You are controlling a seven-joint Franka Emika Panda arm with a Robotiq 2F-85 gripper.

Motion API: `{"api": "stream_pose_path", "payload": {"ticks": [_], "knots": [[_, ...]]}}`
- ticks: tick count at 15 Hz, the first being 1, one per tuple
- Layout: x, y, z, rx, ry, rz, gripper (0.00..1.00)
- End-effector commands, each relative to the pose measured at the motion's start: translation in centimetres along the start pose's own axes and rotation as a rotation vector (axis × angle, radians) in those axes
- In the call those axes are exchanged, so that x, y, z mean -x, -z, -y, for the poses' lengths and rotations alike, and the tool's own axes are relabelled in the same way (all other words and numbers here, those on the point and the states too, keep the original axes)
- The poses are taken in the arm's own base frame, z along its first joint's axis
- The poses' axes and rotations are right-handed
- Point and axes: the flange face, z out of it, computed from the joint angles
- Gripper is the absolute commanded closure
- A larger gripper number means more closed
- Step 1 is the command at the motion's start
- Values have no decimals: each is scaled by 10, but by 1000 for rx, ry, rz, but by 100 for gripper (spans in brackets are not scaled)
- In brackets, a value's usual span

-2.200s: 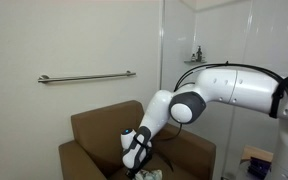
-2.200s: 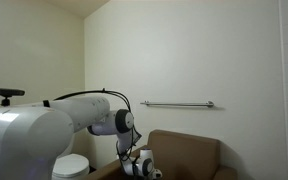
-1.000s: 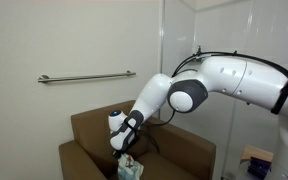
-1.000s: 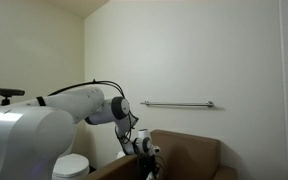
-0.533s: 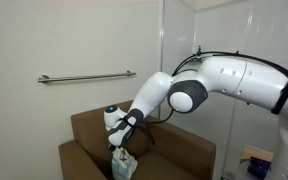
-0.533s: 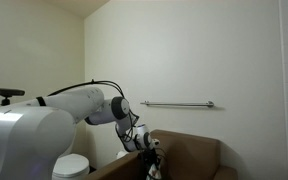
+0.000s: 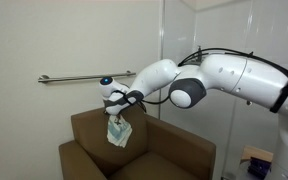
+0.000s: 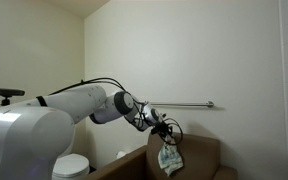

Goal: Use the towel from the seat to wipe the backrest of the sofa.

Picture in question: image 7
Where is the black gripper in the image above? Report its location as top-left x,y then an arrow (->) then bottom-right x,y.
103,90 -> 145,117

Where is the patterned white blue towel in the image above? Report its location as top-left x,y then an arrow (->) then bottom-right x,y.
106,114 -> 134,149

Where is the glass shower door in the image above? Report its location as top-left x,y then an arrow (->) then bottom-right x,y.
159,0 -> 288,180

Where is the light wooden box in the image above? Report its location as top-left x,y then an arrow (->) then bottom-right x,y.
240,145 -> 274,164

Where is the dark purple object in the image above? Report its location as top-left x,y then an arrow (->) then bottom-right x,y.
247,156 -> 272,180

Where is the steel wall towel bar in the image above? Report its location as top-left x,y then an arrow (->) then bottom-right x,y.
37,70 -> 137,84

